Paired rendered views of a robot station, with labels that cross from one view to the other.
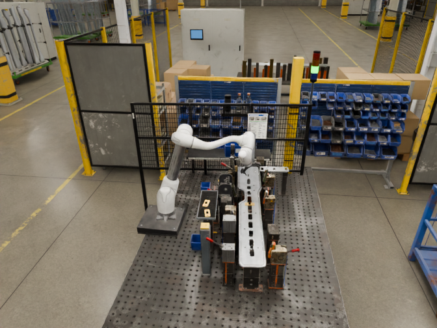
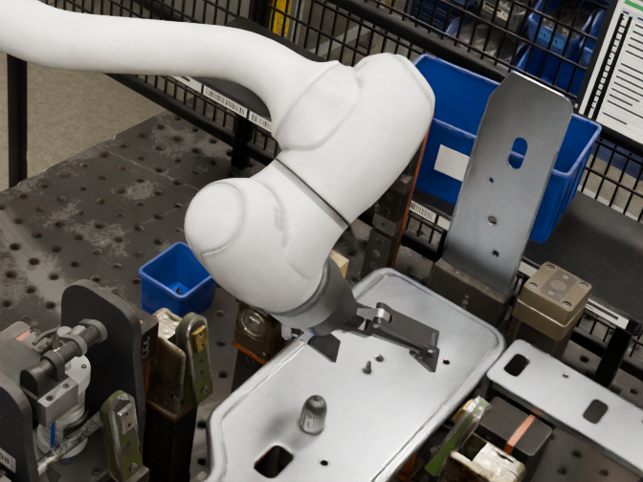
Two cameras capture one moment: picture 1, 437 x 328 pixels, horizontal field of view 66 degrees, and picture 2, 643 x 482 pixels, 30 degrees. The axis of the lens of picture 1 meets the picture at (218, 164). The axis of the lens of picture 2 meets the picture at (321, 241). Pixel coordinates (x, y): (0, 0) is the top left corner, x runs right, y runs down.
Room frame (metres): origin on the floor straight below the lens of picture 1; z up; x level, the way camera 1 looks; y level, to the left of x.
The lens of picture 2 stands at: (1.77, -0.67, 2.12)
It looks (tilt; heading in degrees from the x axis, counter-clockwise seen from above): 40 degrees down; 25
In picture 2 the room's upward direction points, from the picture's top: 12 degrees clockwise
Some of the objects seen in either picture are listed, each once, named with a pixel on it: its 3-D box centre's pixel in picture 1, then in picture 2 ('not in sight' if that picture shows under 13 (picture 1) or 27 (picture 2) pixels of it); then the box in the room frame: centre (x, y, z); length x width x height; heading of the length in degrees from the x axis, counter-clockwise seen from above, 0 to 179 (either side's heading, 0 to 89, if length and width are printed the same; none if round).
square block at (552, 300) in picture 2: (259, 172); (524, 372); (3.09, -0.44, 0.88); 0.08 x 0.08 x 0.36; 87
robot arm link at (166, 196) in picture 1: (165, 198); not in sight; (2.56, 0.49, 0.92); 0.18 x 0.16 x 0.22; 179
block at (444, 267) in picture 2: not in sight; (450, 349); (3.08, -0.32, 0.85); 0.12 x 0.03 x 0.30; 87
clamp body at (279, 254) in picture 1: (277, 266); not in sight; (1.76, -0.41, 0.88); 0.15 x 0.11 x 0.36; 87
